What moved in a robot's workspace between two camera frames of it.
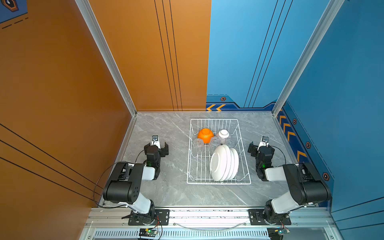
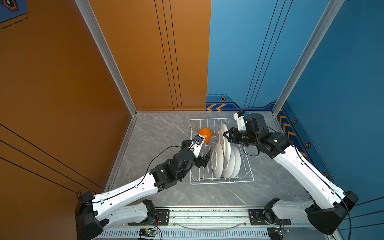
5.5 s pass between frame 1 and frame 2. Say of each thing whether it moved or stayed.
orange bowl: stayed
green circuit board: stayed
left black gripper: moved
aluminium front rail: stayed
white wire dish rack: stayed
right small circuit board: stayed
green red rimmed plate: moved
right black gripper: moved
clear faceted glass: stayed
